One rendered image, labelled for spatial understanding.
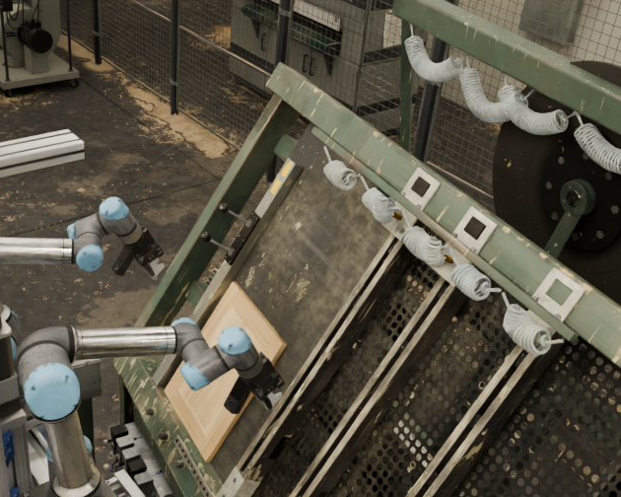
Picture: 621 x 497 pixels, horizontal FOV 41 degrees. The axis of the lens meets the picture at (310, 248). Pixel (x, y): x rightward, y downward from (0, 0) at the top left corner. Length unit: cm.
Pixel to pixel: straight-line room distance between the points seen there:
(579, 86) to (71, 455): 168
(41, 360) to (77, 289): 315
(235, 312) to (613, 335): 138
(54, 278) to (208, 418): 256
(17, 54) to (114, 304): 349
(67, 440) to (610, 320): 127
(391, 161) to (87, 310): 290
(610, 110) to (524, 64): 35
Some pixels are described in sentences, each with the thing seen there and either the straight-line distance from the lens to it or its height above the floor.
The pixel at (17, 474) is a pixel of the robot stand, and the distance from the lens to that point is 261.
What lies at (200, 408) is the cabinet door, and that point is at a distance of 286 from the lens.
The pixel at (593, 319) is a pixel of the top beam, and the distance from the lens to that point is 191.
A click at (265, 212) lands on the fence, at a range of 280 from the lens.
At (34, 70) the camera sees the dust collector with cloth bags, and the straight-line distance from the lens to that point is 779.
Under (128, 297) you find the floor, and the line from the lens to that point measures 502.
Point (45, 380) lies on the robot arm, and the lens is 193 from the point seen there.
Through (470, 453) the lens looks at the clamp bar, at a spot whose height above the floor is 151.
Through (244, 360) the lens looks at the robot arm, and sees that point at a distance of 212.
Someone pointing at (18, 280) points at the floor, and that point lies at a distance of 522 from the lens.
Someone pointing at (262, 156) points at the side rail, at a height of 163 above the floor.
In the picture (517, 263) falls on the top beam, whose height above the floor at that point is 191.
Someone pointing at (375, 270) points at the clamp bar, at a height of 167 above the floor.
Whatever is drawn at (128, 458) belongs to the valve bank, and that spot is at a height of 76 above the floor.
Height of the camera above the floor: 293
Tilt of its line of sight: 32 degrees down
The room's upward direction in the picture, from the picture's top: 7 degrees clockwise
